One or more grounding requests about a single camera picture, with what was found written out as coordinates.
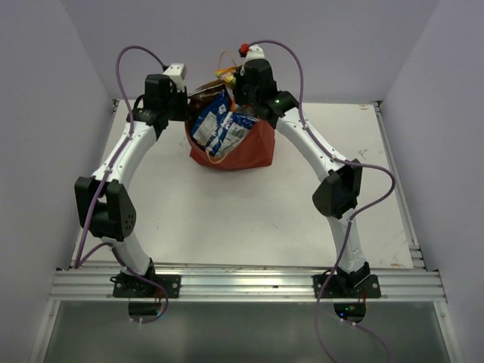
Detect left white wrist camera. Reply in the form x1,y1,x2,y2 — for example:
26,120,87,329
163,63,187,92

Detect red paper bag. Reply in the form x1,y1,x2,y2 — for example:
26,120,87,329
184,51,275,173

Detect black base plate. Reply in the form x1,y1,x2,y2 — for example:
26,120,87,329
312,268,382,299
110,269,182,299

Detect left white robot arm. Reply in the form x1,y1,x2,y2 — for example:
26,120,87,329
74,64,188,297

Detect brown kettle chips bag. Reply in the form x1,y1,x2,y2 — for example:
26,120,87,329
188,79,225,110

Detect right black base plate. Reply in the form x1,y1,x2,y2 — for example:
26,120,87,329
312,268,382,299

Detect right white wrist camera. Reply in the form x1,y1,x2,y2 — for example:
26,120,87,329
238,43,265,64

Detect blue white snack bag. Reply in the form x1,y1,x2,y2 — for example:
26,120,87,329
190,92,259,159

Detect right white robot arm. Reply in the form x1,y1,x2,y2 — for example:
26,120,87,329
234,58,371,297

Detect orange Fox's candy bag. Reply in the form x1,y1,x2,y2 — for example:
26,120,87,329
215,67,238,89

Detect aluminium front rail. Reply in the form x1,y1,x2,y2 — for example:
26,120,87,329
48,262,446,303

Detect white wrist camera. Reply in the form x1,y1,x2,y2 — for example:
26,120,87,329
238,43,265,64
163,63,187,92

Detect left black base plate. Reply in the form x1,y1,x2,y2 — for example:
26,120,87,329
110,269,182,299

